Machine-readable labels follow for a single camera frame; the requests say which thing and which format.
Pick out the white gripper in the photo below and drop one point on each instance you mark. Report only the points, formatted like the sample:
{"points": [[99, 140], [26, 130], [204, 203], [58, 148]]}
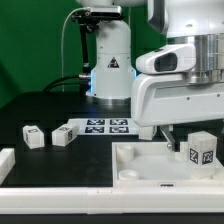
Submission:
{"points": [[167, 100]]}

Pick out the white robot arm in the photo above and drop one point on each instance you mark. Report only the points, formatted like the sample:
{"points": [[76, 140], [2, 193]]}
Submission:
{"points": [[148, 25]]}

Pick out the AprilTag marker sheet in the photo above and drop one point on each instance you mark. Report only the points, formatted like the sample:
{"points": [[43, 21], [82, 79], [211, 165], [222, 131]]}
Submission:
{"points": [[105, 126]]}

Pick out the white U-shaped obstacle fence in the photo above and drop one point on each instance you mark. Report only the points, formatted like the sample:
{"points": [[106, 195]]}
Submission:
{"points": [[208, 197]]}

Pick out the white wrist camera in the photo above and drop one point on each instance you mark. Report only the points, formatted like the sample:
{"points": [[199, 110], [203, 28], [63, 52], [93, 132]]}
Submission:
{"points": [[168, 59]]}

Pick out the black camera on stand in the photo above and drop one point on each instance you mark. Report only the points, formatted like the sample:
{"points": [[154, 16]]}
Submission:
{"points": [[88, 20]]}

